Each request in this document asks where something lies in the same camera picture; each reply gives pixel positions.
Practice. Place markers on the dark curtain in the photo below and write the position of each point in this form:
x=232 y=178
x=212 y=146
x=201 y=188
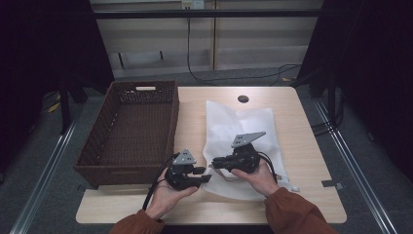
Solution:
x=373 y=65
x=39 y=65

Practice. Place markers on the person's right hand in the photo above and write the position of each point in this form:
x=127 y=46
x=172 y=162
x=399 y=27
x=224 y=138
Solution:
x=263 y=182

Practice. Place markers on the black horizontal bar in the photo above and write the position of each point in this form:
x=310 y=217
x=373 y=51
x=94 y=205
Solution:
x=207 y=13

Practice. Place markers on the grey tape piece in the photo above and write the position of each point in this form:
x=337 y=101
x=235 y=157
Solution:
x=331 y=184

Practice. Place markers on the yellow floor tape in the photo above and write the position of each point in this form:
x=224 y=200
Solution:
x=53 y=106

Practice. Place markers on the white mesh laundry bag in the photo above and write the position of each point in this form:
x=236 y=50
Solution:
x=227 y=126

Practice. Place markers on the white wall socket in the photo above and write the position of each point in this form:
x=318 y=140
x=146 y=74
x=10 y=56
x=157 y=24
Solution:
x=192 y=4

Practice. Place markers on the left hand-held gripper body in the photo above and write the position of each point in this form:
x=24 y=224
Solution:
x=178 y=177

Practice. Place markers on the person's left hand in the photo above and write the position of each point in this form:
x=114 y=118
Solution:
x=165 y=200

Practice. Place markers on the brown woven basket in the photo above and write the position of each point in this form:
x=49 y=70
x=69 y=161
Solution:
x=136 y=136

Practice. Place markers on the metal floor rail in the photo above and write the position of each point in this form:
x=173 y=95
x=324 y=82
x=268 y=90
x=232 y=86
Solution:
x=367 y=188
x=42 y=182

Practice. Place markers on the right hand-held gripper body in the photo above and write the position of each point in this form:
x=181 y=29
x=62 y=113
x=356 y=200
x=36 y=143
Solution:
x=245 y=161

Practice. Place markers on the black metal stand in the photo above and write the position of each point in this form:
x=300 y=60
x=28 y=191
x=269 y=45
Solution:
x=65 y=107
x=331 y=100

